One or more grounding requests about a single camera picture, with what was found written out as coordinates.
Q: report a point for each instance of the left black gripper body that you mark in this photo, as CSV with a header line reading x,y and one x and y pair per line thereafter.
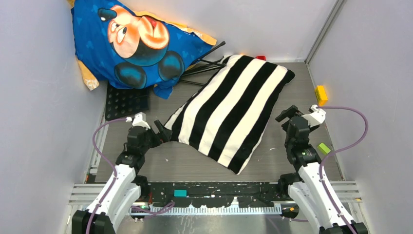
x,y
152,140

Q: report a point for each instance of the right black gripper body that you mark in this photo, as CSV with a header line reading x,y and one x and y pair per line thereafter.
x,y
285,127

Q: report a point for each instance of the black white striped pillowcase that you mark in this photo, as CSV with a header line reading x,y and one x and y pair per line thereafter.
x,y
226,118

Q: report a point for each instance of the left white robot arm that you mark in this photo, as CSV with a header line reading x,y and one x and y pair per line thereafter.
x,y
125,186

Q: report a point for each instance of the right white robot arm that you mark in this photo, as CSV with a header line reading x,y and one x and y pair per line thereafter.
x,y
309,186

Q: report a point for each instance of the blue cartoon mouse pillow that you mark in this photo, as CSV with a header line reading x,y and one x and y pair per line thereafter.
x,y
132,50

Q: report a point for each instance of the green toy block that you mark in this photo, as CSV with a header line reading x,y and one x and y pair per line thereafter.
x,y
324,148

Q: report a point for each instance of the yellow toy block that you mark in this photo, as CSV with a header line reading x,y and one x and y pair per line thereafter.
x,y
321,95

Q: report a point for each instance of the black perforated tray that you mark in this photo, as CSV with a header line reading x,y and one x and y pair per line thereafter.
x,y
125,102

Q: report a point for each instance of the teal small block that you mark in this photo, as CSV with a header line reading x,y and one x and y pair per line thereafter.
x,y
180,193

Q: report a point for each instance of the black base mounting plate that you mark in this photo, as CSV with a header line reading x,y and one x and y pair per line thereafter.
x,y
217,194

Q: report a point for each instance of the black folded tripod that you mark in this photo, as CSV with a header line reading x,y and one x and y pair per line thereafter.
x,y
202,65

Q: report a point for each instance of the aluminium frame rail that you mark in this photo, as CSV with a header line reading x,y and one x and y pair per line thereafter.
x,y
232,209

